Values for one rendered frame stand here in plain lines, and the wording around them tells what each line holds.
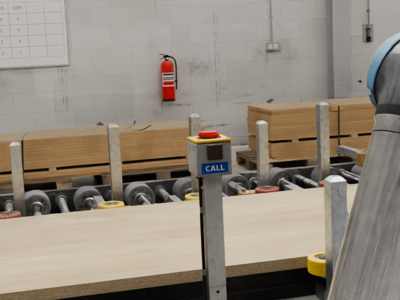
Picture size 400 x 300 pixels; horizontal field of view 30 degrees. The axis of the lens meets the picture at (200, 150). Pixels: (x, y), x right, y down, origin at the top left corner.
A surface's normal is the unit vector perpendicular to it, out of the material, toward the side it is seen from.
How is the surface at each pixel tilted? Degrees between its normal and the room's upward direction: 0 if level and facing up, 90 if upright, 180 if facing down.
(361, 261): 69
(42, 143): 90
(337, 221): 90
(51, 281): 0
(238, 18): 90
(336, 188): 90
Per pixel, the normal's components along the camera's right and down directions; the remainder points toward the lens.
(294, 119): 0.25, 0.13
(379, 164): -0.75, -0.25
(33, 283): -0.04, -0.99
